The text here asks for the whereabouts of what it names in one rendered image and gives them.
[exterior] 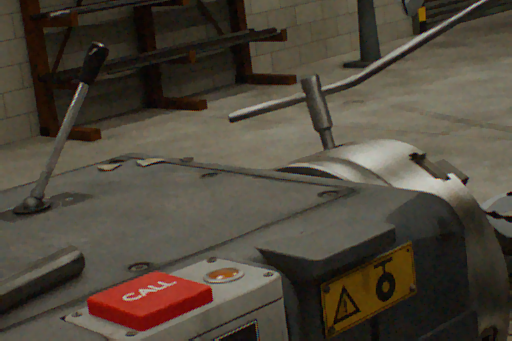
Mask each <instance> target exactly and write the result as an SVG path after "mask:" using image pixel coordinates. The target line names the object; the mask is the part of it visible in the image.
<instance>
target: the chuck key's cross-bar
mask: <svg viewBox="0 0 512 341"><path fill-rule="evenodd" d="M493 2H497V0H477V1H476V2H473V3H472V4H470V5H469V6H468V7H465V8H463V9H462V10H461V11H458V12H457V13H455V14H454V15H453V16H450V17H449V18H447V19H446V20H444V21H442V22H440V23H439V24H438V25H436V26H434V27H432V28H431V29H430V30H427V31H425V32H424V33H423V34H421V35H419V36H417V37H416V38H415V39H413V40H411V41H409V42H408V43H406V44H405V45H402V46H401V47H400V48H398V49H396V50H394V51H393V52H391V53H390V54H387V55H386V56H385V57H383V58H382V59H379V60H378V61H377V62H375V63H374V64H371V65H370V66H368V67H367V68H366V69H362V71H360V72H359V73H357V74H355V75H353V76H352V77H350V78H345V79H342V80H340V81H337V82H334V83H328V84H326V85H323V86H322V87H321V90H322V93H323V95H324V96H327V95H329V94H333V93H338V92H341V91H343V90H347V89H349V88H353V87H356V86H357V85H358V84H360V83H363V82H364V81H366V80H367V79H368V78H371V77H372V76H374V75H375V74H378V73H379V72H381V71H382V70H383V69H387V67H389V66H390V65H391V64H394V63H396V62H397V61H398V60H400V59H402V58H404V57H406V55H408V54H411V53H412V52H413V51H415V50H417V49H419V48H420V47H421V46H423V45H425V44H427V43H429V42H430V41H431V40H434V39H435V38H436V37H438V36H440V35H442V34H444V33H445V32H446V31H449V30H450V29H452V28H453V27H454V26H457V25H459V23H461V22H463V21H465V20H467V19H468V18H469V17H471V16H473V15H474V14H476V13H478V12H480V11H482V10H483V9H484V8H486V7H488V6H490V5H491V4H492V3H493ZM304 102H306V95H305V93H303V92H300V93H294V94H292V95H289V96H286V97H283V98H278V99H275V100H272V101H269V102H266V103H261V104H258V105H255V106H252V107H249V108H244V109H241V110H239V111H235V112H233V113H229V114H228V117H229V122H230V123H234V122H239V121H242V120H244V119H248V118H250V117H256V116H259V115H262V114H264V113H268V112H273V111H276V110H278V109H282V108H287V107H290V106H293V105H296V104H298V103H304Z"/></svg>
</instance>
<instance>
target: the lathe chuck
mask: <svg viewBox="0 0 512 341"><path fill-rule="evenodd" d="M341 146H342V147H341ZM307 157H334V158H338V159H341V160H344V161H347V162H352V163H353V164H355V165H357V166H361V167H362V168H364V169H366V170H367V171H370V172H372V174H374V175H375V176H377V177H379V178H380V179H382V181H385V182H386V183H387V185H389V186H392V187H397V188H404V189H410V190H416V191H427V192H430V193H432V194H435V195H437V196H440V197H441V198H443V199H444V200H446V201H447V202H448V203H449V204H450V205H452V207H453V208H454V209H455V211H456V212H457V214H458V215H460V218H461V220H462V221H463V223H464V234H465V244H466V254H467V264H468V274H469V294H470V304H471V308H473V309H475V310H476V311H477V313H478V333H479V339H480V337H481V335H482V333H483V332H484V331H485V330H487V329H488V328H492V330H493V333H494V336H493V339H492V341H506V338H507V334H508V331H509V326H510V320H511V290H510V283H509V277H508V273H507V266H506V263H505V259H504V257H503V254H502V249H501V247H500V244H499V243H498V239H497V236H496V234H495V233H494V231H493V227H492V225H491V224H490V222H489V221H488V218H487V216H486V215H485V214H484V210H482V208H481V207H480V205H479V203H478V202H477V200H475V198H474V196H473V195H472V194H471V193H470V192H469V190H468V189H467V188H466V187H465V186H464V184H463V183H462V182H461V181H460V180H459V179H458V178H457V177H456V176H455V175H454V174H453V173H450V174H449V175H447V176H446V178H445V182H443V181H441V180H440V178H439V179H436V180H435V178H434V177H432V176H431V175H430V174H429V173H428V172H427V171H425V170H424V169H422V168H421V166H418V165H417V164H416V163H415V162H412V161H411V158H412V157H416V158H417V159H421V158H422V157H426V152H423V151H421V150H420V149H418V148H416V147H412V146H411V145H409V144H406V143H404V142H399V141H396V140H392V139H388V138H382V137H367V138H361V139H357V140H353V141H351V142H346V143H343V144H341V145H338V146H336V148H333V149H329V150H326V151H322V152H317V153H314V154H312V155H309V156H307Z"/></svg>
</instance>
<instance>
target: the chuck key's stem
mask: <svg viewBox="0 0 512 341"><path fill-rule="evenodd" d="M300 83H301V86H302V89H303V93H305V95H306V103H307V106H308V112H309V115H310V117H311V120H312V123H313V129H314V131H315V132H318V133H319V136H320V139H321V142H322V145H323V151H326V150H329V149H333V148H336V146H335V143H334V140H333V134H332V132H331V128H332V127H333V122H332V118H331V116H330V113H329V110H328V104H327V102H326V98H325V96H324V95H323V93H322V90H321V87H322V84H321V82H320V78H319V76H318V73H314V74H311V75H308V76H305V77H303V78H300Z"/></svg>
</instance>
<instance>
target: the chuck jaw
mask: <svg viewBox="0 0 512 341"><path fill-rule="evenodd" d="M411 161H412V162H415V163H416V164H417V165H418V166H421V168H422V169H424V170H425V171H427V172H428V173H429V174H430V175H431V176H432V177H434V178H435V180H436V179H439V178H440V180H441V181H443V182H445V178H446V176H447V175H449V174H450V173H453V174H454V175H455V176H456V177H457V178H458V179H459V180H460V181H461V182H462V183H463V184H464V186H466V184H467V181H468V180H469V176H466V175H465V174H464V173H463V172H462V171H460V170H459V169H457V168H456V167H455V166H453V165H452V164H450V162H447V161H446V160H445V159H444V158H443V159H441V160H439V161H437V162H431V160H429V159H428V158H427V157H422V158H421V159H417V158H416V157H412V158H411Z"/></svg>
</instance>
